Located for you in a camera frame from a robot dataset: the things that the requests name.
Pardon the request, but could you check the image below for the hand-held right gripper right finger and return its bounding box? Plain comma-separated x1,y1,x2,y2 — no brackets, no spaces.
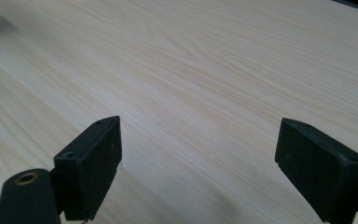
274,117,358,224

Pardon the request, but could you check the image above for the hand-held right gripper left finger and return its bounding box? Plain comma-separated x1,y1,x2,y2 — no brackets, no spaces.
53,115,123,222

